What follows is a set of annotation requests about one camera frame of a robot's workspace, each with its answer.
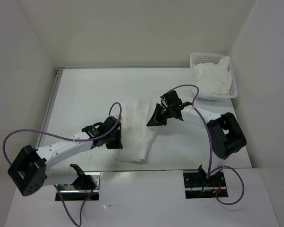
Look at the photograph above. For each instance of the white skirt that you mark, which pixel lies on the white skirt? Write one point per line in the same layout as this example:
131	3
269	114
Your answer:
136	137

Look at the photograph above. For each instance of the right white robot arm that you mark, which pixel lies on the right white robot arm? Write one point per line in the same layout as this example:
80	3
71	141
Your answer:
224	133

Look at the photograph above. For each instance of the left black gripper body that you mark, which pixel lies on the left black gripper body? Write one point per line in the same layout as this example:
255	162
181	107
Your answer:
105	143

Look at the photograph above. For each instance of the white skirts in basket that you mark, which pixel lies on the white skirts in basket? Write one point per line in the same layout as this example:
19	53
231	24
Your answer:
213	79

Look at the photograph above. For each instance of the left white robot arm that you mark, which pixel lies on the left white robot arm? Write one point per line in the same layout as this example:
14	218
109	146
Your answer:
31	168

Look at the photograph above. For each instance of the white plastic basket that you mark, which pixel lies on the white plastic basket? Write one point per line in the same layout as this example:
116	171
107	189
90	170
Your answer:
197	58

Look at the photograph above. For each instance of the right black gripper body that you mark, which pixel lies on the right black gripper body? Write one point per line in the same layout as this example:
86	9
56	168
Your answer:
168	109

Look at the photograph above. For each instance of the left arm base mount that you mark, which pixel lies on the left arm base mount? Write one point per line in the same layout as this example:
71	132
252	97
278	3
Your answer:
91	188

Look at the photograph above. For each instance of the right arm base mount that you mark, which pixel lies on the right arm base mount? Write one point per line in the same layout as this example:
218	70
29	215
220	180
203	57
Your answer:
195	188

